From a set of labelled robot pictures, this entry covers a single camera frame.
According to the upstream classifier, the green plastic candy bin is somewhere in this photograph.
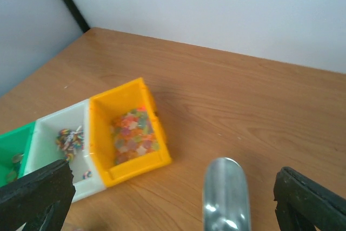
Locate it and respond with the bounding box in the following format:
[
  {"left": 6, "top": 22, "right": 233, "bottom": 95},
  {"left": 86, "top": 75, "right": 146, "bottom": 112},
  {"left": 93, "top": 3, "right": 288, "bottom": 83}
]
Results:
[{"left": 1, "top": 121, "right": 35, "bottom": 187}]

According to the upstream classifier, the metal candy scoop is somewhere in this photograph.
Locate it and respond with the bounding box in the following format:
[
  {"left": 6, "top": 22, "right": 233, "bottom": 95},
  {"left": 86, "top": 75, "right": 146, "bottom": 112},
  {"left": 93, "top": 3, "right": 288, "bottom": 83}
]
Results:
[{"left": 202, "top": 157, "right": 251, "bottom": 230}]

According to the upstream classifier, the white plastic candy bin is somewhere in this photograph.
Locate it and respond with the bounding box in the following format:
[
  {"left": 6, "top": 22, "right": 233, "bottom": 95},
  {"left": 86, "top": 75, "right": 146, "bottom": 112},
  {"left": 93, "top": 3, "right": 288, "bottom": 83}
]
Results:
[{"left": 23, "top": 99, "right": 106, "bottom": 202}]

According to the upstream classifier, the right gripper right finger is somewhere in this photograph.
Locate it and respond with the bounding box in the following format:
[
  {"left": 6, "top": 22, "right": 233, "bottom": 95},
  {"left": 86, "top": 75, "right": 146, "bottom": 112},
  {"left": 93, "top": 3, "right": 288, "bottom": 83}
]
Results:
[{"left": 274, "top": 167, "right": 345, "bottom": 230}]

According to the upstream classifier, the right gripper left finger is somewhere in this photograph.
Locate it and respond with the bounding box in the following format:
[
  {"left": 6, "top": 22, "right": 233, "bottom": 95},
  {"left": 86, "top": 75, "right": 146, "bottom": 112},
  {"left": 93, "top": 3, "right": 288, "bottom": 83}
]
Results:
[{"left": 1, "top": 159, "right": 76, "bottom": 230}]

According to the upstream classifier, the orange plastic candy bin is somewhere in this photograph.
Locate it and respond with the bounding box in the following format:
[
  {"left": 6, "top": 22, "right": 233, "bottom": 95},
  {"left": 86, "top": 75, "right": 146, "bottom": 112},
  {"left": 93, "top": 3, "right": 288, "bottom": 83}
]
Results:
[{"left": 89, "top": 78, "right": 172, "bottom": 187}]

